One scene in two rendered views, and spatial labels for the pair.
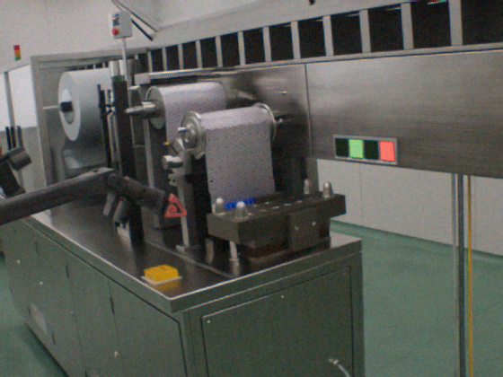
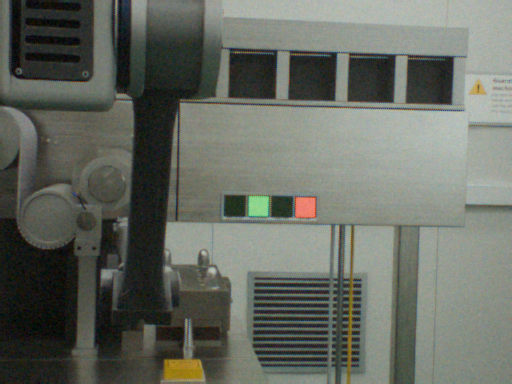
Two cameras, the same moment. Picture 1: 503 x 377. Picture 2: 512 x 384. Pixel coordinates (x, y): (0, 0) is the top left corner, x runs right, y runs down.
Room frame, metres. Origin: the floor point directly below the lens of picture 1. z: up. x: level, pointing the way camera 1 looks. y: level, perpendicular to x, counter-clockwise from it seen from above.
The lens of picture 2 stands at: (0.58, 1.71, 1.35)
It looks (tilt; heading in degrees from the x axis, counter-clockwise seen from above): 3 degrees down; 298
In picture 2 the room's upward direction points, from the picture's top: 2 degrees clockwise
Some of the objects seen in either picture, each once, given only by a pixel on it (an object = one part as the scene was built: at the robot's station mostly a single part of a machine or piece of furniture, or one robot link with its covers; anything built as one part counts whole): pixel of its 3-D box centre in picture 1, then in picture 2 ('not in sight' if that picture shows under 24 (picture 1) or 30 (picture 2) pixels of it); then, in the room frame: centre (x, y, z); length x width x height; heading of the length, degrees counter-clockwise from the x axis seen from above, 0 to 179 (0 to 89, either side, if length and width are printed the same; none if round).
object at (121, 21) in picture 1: (119, 25); not in sight; (2.23, 0.47, 1.66); 0.07 x 0.07 x 0.10; 41
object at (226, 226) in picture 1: (278, 214); (187, 289); (1.71, -0.06, 1.00); 0.40 x 0.16 x 0.06; 125
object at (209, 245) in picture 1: (247, 235); (134, 326); (1.79, 0.04, 0.92); 0.28 x 0.04 x 0.04; 125
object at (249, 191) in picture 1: (244, 199); not in sight; (1.79, 0.04, 1.03); 0.23 x 0.01 x 0.09; 125
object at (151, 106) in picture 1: (148, 109); not in sight; (1.96, 0.34, 1.33); 0.06 x 0.06 x 0.06; 35
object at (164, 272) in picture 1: (161, 273); (182, 370); (1.50, 0.28, 0.91); 0.07 x 0.07 x 0.02; 35
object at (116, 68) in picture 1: (125, 67); not in sight; (2.42, 0.50, 1.50); 0.14 x 0.14 x 0.06
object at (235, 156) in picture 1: (239, 156); not in sight; (1.78, 0.04, 1.17); 0.23 x 0.01 x 0.18; 125
